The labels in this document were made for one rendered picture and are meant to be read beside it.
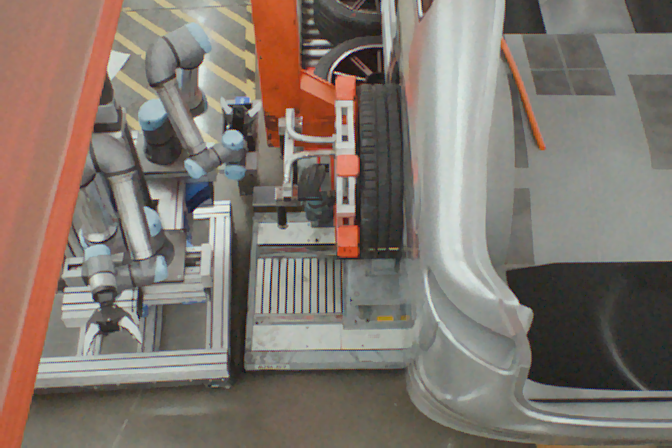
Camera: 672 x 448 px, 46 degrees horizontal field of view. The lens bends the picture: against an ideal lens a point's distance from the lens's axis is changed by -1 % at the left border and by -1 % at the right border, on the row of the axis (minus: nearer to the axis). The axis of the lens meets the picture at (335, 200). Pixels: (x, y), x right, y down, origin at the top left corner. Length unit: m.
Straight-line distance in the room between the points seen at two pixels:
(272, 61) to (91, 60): 2.85
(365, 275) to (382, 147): 0.93
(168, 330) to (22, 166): 3.17
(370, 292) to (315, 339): 0.32
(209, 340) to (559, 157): 1.58
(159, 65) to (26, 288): 2.44
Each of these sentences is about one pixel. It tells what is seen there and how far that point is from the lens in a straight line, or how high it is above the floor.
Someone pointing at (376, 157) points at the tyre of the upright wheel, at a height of 1.13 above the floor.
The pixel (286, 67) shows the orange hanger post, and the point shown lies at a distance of 3.19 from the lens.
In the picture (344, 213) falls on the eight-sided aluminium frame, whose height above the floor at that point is 0.96.
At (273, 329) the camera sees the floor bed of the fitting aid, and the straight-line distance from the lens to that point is 3.55.
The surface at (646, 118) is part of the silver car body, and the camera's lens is 3.15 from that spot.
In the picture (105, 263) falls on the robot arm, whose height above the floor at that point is 1.25.
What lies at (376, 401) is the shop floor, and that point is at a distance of 3.48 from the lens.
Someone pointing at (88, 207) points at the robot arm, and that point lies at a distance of 2.59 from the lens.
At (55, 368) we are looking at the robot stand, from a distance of 3.48.
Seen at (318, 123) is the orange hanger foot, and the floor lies 0.67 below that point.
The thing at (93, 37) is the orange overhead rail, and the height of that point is 3.00.
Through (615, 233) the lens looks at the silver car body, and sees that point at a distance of 2.92.
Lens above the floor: 3.21
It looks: 53 degrees down
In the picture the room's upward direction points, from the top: 1 degrees counter-clockwise
